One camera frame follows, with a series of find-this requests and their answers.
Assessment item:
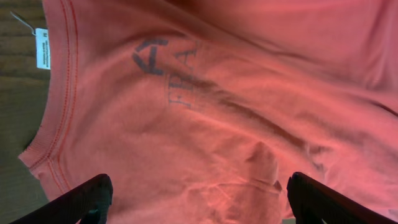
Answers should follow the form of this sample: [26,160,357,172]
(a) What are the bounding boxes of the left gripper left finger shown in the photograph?
[11,174,113,224]

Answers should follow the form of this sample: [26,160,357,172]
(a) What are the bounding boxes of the coral red t-shirt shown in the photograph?
[19,0,397,223]

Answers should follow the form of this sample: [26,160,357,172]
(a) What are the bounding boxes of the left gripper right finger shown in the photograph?
[287,172,397,224]

